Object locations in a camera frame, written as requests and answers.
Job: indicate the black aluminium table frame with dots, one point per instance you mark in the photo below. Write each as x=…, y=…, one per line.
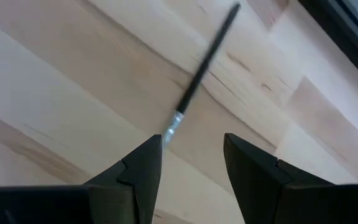
x=346, y=34

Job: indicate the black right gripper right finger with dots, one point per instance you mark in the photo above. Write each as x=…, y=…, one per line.
x=259, y=186

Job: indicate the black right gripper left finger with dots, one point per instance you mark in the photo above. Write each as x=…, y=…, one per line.
x=129, y=186

